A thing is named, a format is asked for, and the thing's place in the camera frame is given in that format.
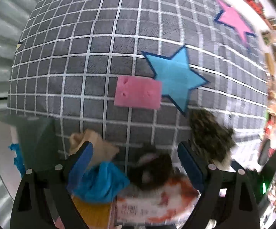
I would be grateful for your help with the leopard print cloth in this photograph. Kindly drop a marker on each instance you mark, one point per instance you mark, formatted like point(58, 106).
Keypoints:
point(209, 136)

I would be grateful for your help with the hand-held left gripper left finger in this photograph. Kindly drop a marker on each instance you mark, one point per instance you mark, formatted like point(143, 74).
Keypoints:
point(80, 170)

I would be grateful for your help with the beige fleece cloth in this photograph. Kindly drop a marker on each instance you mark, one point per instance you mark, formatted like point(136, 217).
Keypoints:
point(102, 148)

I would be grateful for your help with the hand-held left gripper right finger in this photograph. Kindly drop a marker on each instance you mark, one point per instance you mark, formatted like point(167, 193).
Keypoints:
point(190, 169)

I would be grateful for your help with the black round pan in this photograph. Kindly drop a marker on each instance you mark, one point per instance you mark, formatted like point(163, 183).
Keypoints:
point(264, 152)

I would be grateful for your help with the grey checked star blanket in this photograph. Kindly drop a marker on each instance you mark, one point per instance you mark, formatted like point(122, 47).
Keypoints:
point(80, 52)

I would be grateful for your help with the pink sponge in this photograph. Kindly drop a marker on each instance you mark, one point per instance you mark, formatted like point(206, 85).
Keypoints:
point(138, 93)

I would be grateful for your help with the white orange tissue pack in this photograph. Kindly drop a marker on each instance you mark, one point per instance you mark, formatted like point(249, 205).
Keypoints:
point(157, 205)

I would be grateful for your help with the grey storage box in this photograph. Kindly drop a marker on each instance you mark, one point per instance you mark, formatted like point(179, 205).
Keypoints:
point(35, 143)

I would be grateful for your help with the blue cloth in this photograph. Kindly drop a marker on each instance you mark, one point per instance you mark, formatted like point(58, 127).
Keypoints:
point(104, 186)
point(17, 162)

